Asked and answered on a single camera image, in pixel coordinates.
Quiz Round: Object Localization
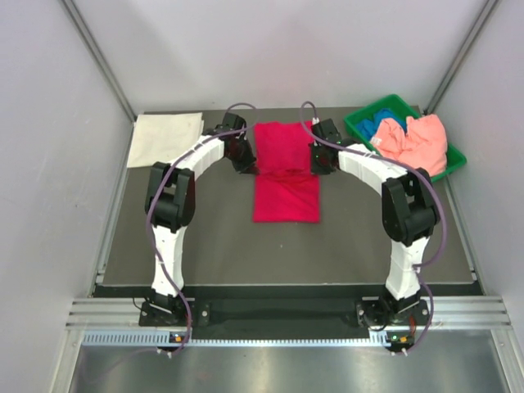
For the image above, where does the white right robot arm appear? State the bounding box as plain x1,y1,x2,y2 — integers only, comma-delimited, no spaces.
307,117,440,324

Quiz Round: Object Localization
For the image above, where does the grey slotted cable duct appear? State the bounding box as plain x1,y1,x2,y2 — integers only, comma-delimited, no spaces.
81,329,414,348

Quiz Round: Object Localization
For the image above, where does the blue t-shirt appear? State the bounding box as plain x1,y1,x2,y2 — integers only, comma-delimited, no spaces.
355,108,407,141

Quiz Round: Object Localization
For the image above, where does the green plastic bin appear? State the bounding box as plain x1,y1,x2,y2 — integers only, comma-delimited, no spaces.
344,94,467,182

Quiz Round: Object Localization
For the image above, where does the folded white t-shirt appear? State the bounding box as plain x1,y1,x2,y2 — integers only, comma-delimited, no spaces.
126,112,204,169

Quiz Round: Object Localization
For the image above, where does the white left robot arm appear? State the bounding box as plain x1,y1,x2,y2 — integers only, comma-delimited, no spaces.
145,112,258,325

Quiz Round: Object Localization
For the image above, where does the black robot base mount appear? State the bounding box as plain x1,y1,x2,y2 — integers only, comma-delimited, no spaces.
138,298,429,341

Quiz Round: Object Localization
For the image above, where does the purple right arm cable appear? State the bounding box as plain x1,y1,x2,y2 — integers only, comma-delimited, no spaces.
300,101,449,355

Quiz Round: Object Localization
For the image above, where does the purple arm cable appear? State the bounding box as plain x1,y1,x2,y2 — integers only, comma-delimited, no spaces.
300,101,449,355
146,102,259,355

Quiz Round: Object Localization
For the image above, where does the aluminium frame rail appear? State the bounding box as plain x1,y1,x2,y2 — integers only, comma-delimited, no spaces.
65,296,511,330

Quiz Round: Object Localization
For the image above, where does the red t-shirt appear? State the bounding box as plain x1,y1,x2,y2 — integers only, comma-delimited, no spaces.
253,122,320,224

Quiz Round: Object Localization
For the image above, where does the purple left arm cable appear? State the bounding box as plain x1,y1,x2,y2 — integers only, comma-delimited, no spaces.
146,102,259,355

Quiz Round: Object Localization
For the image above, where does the salmon pink t-shirt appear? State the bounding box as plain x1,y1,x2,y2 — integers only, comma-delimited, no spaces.
370,115,448,177

